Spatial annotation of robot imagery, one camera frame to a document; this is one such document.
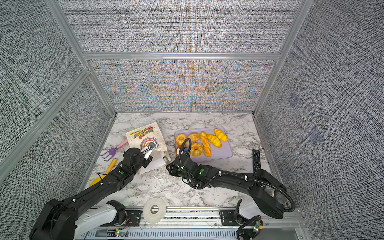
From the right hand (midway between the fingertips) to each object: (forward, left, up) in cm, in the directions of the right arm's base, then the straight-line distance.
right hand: (166, 167), depth 77 cm
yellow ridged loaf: (+24, -28, -10) cm, 39 cm away
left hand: (+12, +12, -1) cm, 17 cm away
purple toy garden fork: (+17, +40, -12) cm, 45 cm away
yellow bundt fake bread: (+24, -5, -9) cm, 26 cm away
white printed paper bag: (+19, +18, 0) cm, 26 cm away
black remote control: (+10, -53, -12) cm, 56 cm away
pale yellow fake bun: (+26, -15, -8) cm, 31 cm away
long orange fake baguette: (+21, -23, -10) cm, 33 cm away
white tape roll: (-20, +3, -12) cm, 24 cm away
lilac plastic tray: (+17, -34, -13) cm, 40 cm away
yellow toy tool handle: (+5, +36, -11) cm, 38 cm away
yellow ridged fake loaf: (+29, -33, -10) cm, 45 cm away
